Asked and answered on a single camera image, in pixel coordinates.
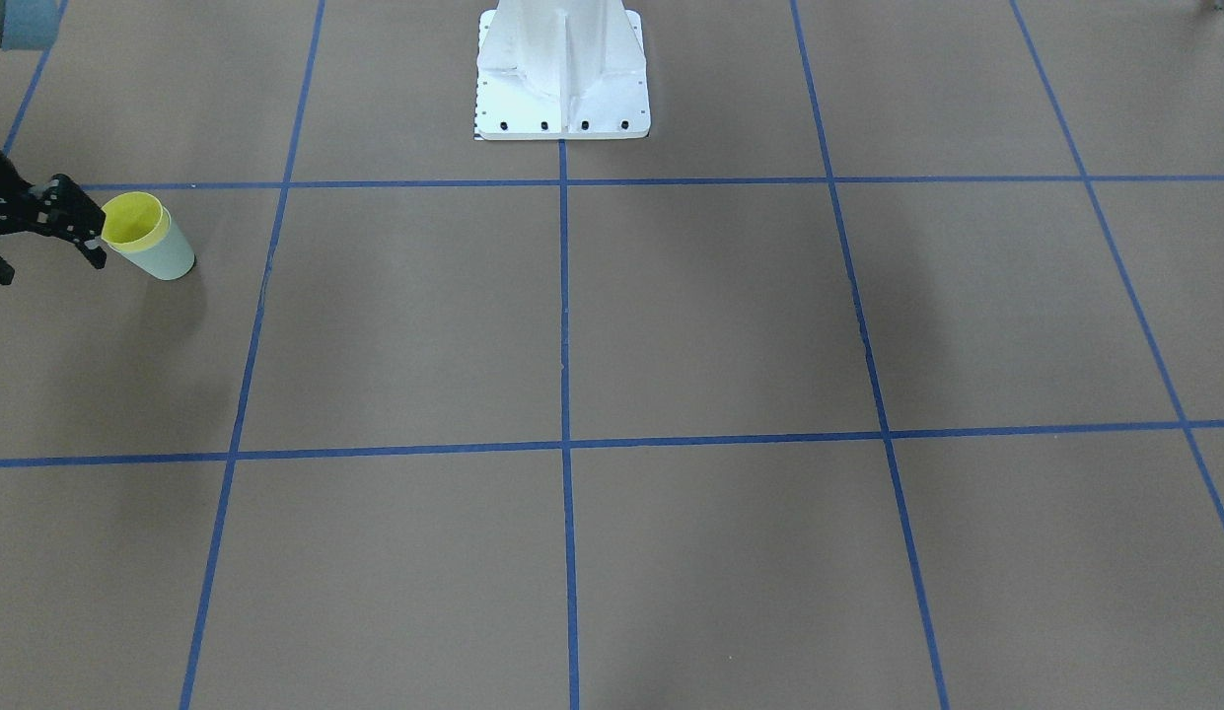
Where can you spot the green cup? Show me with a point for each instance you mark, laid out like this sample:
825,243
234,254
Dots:
171,260

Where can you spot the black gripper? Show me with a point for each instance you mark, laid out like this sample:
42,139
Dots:
10,209

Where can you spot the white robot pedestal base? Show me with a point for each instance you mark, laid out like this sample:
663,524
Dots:
561,70

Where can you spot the yellow cup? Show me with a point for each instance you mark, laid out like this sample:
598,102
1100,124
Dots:
135,222

